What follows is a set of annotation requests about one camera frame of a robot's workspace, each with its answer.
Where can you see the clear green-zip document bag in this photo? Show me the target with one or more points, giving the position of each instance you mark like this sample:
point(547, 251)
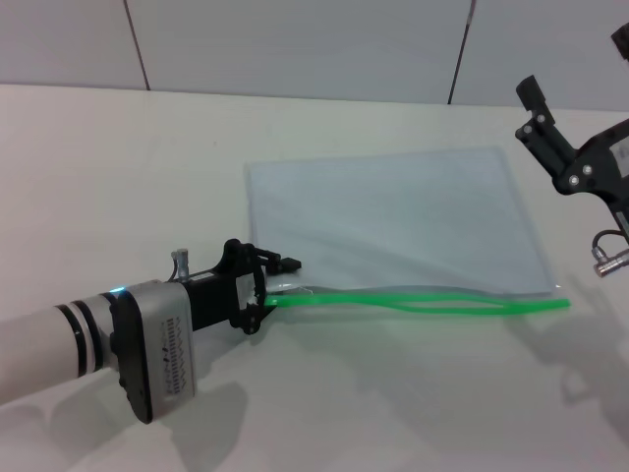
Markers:
point(393, 221)

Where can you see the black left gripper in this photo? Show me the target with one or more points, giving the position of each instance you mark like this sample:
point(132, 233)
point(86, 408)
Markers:
point(211, 300)

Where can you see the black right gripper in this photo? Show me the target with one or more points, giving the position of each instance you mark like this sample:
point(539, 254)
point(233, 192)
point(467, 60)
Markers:
point(604, 167)

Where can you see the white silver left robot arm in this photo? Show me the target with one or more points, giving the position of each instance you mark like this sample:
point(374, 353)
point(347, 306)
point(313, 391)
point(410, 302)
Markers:
point(44, 339)

